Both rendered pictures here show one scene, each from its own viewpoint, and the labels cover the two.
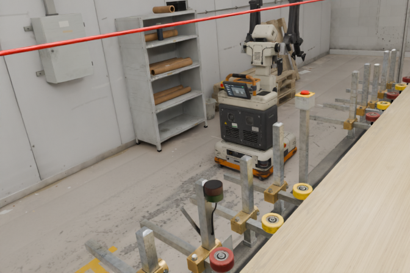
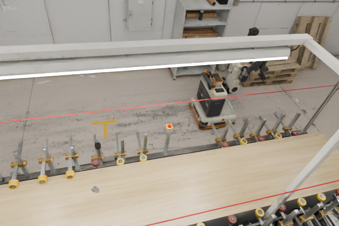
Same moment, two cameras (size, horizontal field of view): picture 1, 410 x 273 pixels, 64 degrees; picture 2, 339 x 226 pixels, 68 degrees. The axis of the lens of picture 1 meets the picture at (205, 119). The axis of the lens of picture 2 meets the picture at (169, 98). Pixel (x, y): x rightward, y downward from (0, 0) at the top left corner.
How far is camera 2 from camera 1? 2.02 m
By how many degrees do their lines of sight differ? 32
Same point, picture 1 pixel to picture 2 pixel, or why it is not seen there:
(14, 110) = (108, 34)
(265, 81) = (231, 81)
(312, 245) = (118, 176)
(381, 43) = not seen: outside the picture
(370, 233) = (136, 185)
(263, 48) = (235, 65)
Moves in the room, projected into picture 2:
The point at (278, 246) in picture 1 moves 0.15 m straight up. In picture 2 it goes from (111, 170) to (110, 162)
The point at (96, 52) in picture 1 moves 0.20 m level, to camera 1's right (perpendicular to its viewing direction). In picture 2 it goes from (159, 14) to (168, 18)
